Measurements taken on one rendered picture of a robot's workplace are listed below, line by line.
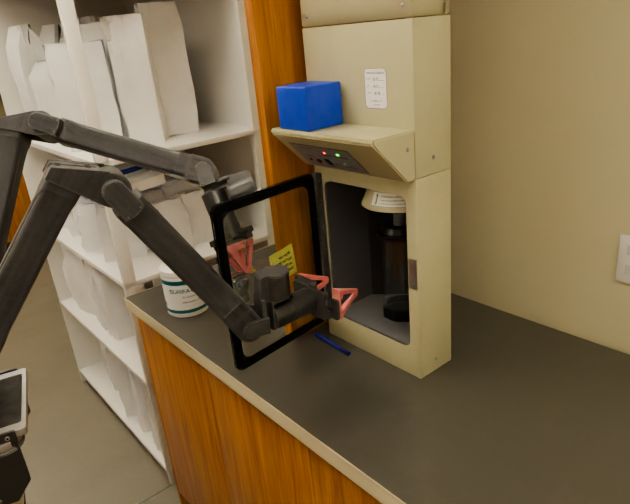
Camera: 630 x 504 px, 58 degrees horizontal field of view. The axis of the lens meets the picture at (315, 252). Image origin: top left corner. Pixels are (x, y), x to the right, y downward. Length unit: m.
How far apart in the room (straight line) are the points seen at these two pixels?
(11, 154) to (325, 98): 0.73
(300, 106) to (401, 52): 0.23
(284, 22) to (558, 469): 1.07
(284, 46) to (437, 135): 0.42
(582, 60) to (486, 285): 0.65
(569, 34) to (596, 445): 0.86
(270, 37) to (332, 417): 0.84
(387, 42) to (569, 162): 0.55
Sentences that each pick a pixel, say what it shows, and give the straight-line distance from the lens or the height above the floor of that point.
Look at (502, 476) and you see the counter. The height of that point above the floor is 0.94.
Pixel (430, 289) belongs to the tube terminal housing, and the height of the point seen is 1.15.
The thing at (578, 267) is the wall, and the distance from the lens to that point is 1.54.
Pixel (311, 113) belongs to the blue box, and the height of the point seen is 1.55.
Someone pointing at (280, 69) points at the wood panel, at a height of 1.63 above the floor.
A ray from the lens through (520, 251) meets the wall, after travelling 1.60.
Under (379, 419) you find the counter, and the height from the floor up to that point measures 0.94.
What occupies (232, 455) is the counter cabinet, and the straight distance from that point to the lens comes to 1.75.
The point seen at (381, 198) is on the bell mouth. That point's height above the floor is 1.35.
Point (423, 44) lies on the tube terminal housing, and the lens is 1.15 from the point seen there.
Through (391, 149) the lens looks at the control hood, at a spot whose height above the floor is 1.48.
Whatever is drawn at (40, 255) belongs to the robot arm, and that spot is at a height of 1.41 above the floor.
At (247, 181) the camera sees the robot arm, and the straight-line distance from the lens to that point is 1.33.
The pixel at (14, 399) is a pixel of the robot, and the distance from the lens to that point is 1.40.
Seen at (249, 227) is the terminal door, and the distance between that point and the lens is 1.26.
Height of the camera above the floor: 1.71
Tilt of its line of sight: 21 degrees down
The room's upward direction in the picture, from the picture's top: 5 degrees counter-clockwise
